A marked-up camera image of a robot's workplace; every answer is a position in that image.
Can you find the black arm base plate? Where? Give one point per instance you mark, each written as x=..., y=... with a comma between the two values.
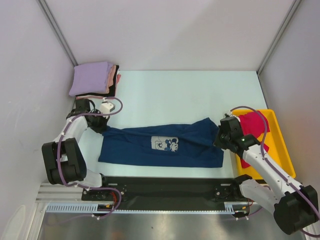
x=162, y=190

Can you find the folded lilac t-shirt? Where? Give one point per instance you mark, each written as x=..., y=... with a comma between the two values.
x=90, y=78

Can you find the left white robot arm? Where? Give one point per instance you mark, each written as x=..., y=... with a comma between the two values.
x=63, y=159

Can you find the yellow plastic bin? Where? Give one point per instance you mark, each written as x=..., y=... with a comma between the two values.
x=274, y=143

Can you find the folded black t-shirt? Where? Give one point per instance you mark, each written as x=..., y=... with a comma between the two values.
x=110, y=91

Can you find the crimson red t-shirt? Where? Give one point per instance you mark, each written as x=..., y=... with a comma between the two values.
x=252, y=124

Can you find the aluminium table edge rail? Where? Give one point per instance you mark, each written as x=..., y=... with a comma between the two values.
x=56, y=193

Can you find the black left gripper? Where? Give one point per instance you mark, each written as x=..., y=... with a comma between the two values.
x=103, y=127

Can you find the aluminium corner post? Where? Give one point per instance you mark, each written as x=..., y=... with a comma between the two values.
x=49, y=16
x=279, y=34

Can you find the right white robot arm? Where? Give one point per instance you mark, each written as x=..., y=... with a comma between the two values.
x=293, y=206

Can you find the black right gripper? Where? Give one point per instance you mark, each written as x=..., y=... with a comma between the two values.
x=217, y=142

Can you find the left aluminium corner post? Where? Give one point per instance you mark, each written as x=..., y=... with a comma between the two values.
x=49, y=16

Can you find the navy blue printed t-shirt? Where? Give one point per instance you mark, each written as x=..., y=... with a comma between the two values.
x=171, y=145

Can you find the right aluminium corner post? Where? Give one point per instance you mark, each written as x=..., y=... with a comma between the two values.
x=279, y=34

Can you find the white slotted cable duct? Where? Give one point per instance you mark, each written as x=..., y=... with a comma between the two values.
x=104, y=208

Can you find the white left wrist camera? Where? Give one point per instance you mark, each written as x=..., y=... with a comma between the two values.
x=106, y=107

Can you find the folded peach t-shirt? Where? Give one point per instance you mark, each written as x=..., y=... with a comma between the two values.
x=110, y=78

